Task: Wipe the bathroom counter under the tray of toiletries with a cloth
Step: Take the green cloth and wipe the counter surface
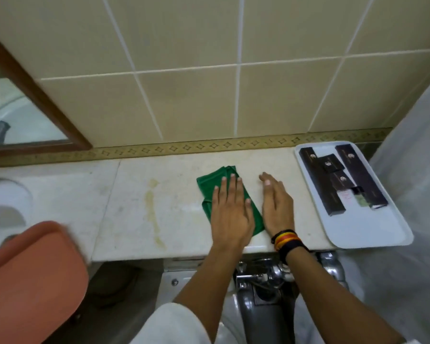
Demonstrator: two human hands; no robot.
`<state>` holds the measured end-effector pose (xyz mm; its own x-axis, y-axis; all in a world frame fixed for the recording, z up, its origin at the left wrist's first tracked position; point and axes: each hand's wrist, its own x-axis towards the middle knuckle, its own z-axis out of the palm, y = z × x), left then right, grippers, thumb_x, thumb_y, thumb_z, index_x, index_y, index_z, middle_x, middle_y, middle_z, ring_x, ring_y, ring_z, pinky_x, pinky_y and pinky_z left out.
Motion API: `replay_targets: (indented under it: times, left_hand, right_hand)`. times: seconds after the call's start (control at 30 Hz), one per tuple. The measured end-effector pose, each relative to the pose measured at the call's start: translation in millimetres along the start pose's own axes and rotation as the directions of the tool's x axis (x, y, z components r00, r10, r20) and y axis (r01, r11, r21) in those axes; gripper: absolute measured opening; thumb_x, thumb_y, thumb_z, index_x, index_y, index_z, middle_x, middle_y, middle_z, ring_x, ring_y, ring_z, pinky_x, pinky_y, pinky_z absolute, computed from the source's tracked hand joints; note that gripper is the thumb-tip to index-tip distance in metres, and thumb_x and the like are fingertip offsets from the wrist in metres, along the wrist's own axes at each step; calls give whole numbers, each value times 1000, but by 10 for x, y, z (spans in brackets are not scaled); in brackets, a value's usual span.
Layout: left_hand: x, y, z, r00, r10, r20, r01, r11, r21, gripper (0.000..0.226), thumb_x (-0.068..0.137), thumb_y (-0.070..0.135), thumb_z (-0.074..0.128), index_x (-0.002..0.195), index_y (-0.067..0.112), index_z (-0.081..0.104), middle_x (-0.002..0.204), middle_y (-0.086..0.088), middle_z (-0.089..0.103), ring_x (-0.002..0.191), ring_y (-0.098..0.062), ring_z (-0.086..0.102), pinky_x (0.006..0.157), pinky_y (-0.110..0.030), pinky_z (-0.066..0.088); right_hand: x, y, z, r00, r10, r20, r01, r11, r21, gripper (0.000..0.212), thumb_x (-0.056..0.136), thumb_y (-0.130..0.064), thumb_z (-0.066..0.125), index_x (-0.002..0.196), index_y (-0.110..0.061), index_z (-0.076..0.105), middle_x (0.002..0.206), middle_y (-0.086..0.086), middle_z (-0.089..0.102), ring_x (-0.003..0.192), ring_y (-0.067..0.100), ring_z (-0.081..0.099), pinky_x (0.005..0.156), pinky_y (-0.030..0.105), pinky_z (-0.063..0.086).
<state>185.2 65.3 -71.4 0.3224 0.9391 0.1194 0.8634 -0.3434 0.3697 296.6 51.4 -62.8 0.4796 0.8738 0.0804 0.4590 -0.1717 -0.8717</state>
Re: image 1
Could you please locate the person's left hand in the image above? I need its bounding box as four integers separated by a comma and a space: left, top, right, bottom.
210, 174, 256, 248

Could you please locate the person's right hand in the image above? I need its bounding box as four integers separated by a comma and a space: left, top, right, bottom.
259, 172, 295, 238

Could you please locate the green cleaning cloth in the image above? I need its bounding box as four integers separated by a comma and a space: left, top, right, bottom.
196, 166, 265, 236

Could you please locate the person's right forearm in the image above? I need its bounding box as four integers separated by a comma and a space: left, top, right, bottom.
285, 248, 418, 344

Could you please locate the person's left forearm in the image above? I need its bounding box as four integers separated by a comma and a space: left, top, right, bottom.
173, 243, 245, 321

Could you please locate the striped thread wristband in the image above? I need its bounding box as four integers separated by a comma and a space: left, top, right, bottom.
271, 229, 299, 246

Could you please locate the long black toiletry box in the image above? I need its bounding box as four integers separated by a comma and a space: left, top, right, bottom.
335, 143, 389, 210
299, 147, 347, 217

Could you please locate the black wristband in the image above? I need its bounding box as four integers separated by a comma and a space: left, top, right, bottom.
277, 239, 311, 264

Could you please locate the chrome flush valve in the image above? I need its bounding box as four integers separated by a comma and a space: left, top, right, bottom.
234, 259, 295, 306

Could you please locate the small square black box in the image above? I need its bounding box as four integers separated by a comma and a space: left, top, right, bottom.
318, 153, 343, 173

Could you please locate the medium black toiletry box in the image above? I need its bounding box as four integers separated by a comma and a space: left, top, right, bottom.
330, 171, 357, 193

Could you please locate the small clear sachet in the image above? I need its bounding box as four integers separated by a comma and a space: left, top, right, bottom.
350, 186, 370, 209

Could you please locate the chrome pipe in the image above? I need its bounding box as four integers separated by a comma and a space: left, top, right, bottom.
316, 251, 349, 288

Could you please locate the white plastic tray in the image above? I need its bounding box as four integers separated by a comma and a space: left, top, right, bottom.
295, 140, 415, 250

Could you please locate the white sleeve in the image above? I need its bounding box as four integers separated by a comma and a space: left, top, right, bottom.
128, 302, 223, 344

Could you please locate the white shower curtain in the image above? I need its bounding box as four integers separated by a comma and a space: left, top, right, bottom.
342, 67, 430, 344

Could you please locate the orange plastic tray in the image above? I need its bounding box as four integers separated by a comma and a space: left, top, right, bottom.
0, 220, 90, 344

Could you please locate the wooden framed mirror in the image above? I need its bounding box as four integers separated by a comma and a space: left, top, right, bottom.
0, 26, 93, 157

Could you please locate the white ceramic sink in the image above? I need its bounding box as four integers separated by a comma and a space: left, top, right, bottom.
0, 175, 33, 255

